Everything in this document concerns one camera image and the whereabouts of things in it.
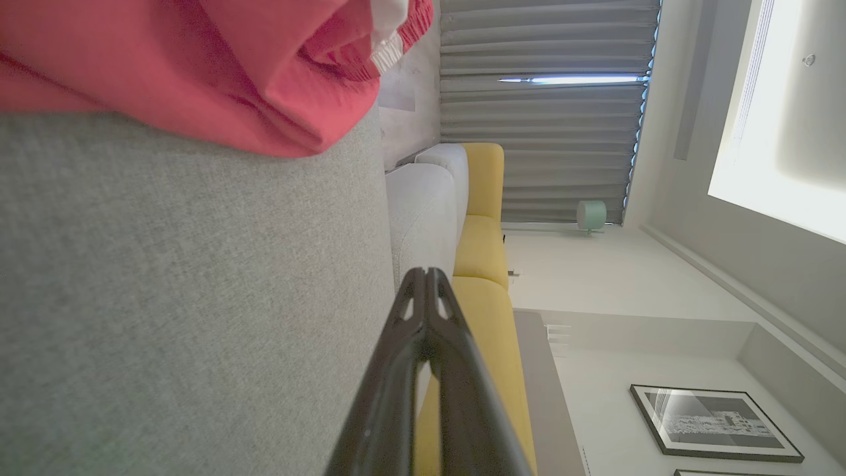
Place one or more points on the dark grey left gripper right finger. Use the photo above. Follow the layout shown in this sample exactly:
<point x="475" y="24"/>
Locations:
<point x="469" y="410"/>

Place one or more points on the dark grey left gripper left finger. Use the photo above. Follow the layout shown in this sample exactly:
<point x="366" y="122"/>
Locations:
<point x="390" y="396"/>

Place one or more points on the red Bulls basketball shorts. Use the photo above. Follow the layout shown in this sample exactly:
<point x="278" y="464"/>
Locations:
<point x="165" y="59"/>

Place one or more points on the yellow sofa cushion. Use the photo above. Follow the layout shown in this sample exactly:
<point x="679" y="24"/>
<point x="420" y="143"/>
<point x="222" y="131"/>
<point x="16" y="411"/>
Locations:
<point x="496" y="344"/>
<point x="481" y="251"/>
<point x="486" y="178"/>

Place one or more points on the mint green round lamp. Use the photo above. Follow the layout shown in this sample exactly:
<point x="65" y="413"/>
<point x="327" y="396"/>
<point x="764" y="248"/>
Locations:
<point x="590" y="215"/>

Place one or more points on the grey pleated curtain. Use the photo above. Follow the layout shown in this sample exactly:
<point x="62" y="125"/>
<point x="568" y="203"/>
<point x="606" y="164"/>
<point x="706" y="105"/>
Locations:
<point x="562" y="145"/>

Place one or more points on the bright ceiling light panel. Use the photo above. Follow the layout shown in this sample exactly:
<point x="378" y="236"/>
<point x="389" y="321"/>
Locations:
<point x="760" y="132"/>

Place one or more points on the black framed wall picture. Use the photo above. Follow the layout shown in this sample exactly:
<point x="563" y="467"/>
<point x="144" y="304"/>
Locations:
<point x="727" y="473"/>
<point x="714" y="423"/>

